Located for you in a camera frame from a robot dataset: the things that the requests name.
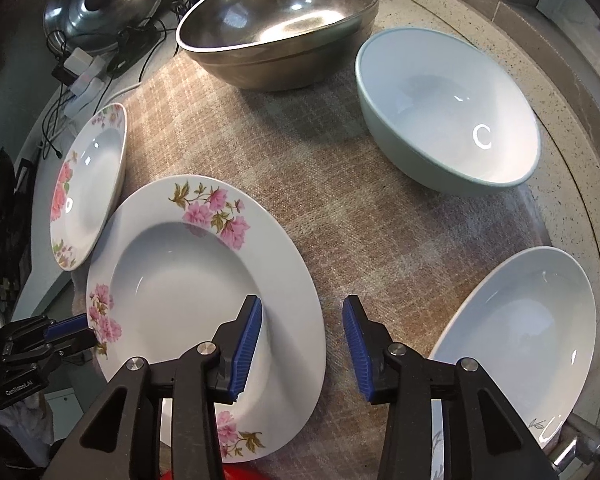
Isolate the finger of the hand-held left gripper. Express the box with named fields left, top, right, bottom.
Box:
left=44, top=314, right=100, bottom=358

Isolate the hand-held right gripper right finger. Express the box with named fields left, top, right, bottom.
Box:
left=342, top=294, right=561, bottom=480

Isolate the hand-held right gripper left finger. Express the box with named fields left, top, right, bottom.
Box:
left=55, top=294, right=264, bottom=480

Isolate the floral white plate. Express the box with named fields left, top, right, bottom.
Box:
left=49, top=102, right=128, bottom=272
left=86, top=175, right=327, bottom=463

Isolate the plain white plate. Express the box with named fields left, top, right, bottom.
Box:
left=426, top=246, right=597, bottom=480

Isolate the stainless steel bowl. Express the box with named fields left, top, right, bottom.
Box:
left=175, top=0, right=381, bottom=92

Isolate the person's left hand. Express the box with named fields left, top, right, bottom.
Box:
left=0, top=395, right=56, bottom=461

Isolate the red object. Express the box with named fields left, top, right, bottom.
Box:
left=207, top=465, right=261, bottom=480

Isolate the beige plaid cloth mat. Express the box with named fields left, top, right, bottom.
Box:
left=72, top=30, right=551, bottom=480

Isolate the white power adapter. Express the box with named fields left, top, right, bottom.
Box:
left=69, top=67, right=107, bottom=112

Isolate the black power adapter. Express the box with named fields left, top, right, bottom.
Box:
left=51, top=61, right=77, bottom=84

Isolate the light green bowl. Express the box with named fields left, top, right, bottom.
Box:
left=355, top=28, right=540, bottom=197

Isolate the white charger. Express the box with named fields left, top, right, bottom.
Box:
left=62, top=50, right=108, bottom=79

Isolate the steel pot lid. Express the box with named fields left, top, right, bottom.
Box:
left=44, top=0, right=170, bottom=56

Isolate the white cable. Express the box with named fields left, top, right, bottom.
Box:
left=104, top=81, right=147, bottom=107

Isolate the black cable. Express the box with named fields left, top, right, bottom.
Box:
left=42, top=0, right=181, bottom=157

